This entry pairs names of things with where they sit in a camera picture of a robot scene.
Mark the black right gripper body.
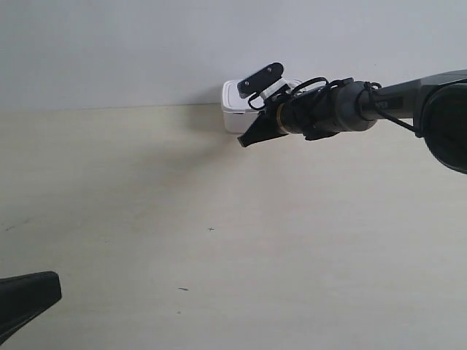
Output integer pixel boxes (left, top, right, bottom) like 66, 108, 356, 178
260, 93, 303, 137

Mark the white lidded plastic container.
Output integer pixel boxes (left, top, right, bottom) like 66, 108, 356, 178
221, 79, 301, 134

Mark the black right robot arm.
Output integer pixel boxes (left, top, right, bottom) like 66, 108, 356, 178
237, 63, 466, 174

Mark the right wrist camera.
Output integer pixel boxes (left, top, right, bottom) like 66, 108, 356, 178
237, 62, 287, 99

